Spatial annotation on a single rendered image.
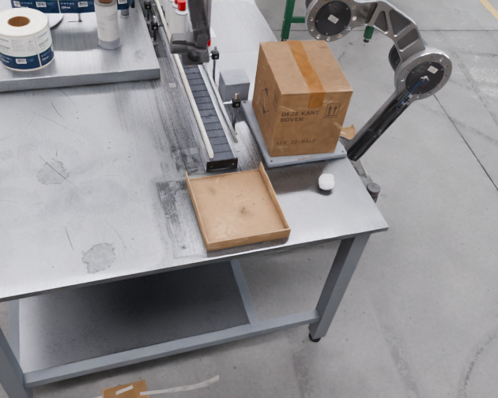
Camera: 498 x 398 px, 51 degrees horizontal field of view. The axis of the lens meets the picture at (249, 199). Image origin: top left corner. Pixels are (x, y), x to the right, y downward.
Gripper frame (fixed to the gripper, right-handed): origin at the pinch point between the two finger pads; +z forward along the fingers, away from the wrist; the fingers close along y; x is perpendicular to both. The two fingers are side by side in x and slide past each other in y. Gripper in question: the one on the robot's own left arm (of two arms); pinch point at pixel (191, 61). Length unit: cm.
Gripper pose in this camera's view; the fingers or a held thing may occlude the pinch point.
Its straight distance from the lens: 207.2
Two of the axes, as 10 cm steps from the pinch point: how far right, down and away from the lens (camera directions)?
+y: -9.6, 1.4, -2.6
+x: 1.5, 9.9, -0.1
